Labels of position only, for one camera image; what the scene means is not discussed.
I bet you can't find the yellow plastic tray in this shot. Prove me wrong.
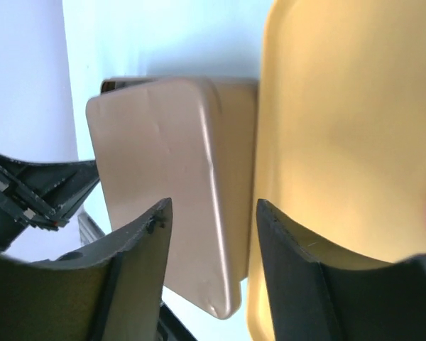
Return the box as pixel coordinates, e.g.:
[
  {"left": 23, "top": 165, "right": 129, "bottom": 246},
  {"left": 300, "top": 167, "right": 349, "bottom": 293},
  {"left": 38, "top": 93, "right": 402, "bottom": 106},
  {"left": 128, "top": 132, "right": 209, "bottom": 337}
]
[{"left": 246, "top": 1, "right": 426, "bottom": 340}]

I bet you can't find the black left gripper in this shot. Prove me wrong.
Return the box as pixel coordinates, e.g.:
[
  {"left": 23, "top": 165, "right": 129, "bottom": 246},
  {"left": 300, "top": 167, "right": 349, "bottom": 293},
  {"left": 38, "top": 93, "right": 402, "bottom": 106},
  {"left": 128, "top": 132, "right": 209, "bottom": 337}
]
[{"left": 0, "top": 154, "right": 99, "bottom": 251}]

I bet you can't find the rose gold tin lid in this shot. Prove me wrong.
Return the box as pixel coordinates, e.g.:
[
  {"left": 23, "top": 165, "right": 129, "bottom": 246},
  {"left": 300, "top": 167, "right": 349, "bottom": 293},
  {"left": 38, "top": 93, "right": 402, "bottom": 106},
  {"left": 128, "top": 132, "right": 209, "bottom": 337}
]
[{"left": 84, "top": 76, "right": 243, "bottom": 320}]

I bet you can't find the rose gold cookie tin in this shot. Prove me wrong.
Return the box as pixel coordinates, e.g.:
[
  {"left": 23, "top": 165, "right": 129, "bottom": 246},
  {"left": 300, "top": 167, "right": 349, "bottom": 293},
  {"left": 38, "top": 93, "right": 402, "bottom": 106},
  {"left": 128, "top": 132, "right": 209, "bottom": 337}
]
[{"left": 99, "top": 76, "right": 259, "bottom": 285}]

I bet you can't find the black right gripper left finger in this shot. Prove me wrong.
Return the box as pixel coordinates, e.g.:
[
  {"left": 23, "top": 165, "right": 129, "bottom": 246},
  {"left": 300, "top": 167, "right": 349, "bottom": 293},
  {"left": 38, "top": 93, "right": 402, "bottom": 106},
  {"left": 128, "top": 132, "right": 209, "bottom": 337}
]
[{"left": 0, "top": 198, "right": 173, "bottom": 340}]

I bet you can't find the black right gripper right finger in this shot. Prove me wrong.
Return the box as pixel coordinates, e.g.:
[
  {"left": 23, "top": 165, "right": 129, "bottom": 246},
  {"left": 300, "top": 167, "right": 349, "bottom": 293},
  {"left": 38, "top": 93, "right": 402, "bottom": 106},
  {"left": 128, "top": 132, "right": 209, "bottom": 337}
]
[{"left": 256, "top": 199, "right": 426, "bottom": 340}]

